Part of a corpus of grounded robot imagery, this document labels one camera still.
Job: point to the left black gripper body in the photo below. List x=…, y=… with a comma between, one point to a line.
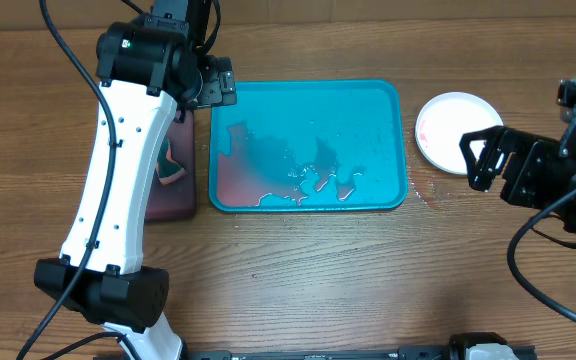
x=222, y=89

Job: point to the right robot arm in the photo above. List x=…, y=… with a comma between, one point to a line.
x=567, y=211

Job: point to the teal plastic tray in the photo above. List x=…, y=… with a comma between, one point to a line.
x=308, y=146

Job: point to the white plate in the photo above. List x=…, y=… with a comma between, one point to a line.
x=443, y=121

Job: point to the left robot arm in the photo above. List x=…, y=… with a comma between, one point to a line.
x=149, y=71

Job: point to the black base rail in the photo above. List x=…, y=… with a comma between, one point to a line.
x=460, y=346

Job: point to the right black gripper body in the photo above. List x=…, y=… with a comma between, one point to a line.
x=537, y=174

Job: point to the black water tray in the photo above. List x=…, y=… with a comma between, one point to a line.
x=177, y=200

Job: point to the green and white sponge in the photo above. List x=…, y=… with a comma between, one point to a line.
x=168, y=170

